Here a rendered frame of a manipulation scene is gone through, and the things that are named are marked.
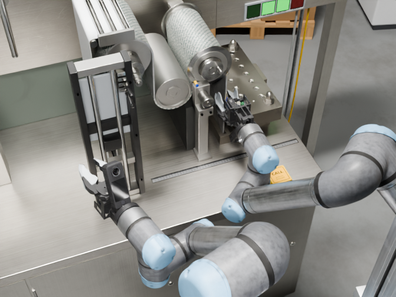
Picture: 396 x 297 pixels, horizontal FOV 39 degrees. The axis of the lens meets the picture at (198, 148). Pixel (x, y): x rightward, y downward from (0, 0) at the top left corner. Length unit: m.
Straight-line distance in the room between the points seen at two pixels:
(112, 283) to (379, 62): 2.61
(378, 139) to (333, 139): 1.89
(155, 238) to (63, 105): 0.94
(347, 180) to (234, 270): 0.48
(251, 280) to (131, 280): 1.00
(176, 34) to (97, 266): 0.79
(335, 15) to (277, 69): 1.26
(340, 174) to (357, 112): 2.17
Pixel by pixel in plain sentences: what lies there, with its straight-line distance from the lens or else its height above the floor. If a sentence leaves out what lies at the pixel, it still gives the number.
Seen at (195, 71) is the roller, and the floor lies 1.25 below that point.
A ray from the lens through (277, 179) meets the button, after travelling 1.87.
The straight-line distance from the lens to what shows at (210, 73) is 1.75.
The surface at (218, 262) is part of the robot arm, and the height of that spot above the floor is 1.46.
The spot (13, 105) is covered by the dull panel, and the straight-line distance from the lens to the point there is 2.10.
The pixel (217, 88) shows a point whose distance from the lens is 1.93.
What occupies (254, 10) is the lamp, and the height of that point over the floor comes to 1.19.
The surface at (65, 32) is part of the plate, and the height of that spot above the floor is 1.25.
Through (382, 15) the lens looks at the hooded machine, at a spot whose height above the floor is 0.14.
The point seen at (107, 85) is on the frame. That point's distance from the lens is 1.56.
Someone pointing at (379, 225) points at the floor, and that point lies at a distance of 3.02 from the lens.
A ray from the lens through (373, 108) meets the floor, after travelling 3.63.
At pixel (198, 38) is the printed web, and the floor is 1.31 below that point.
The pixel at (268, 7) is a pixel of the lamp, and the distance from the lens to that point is 2.16.
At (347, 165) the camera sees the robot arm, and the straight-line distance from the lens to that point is 1.42.
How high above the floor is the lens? 2.34
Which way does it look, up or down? 46 degrees down
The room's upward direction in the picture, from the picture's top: straight up
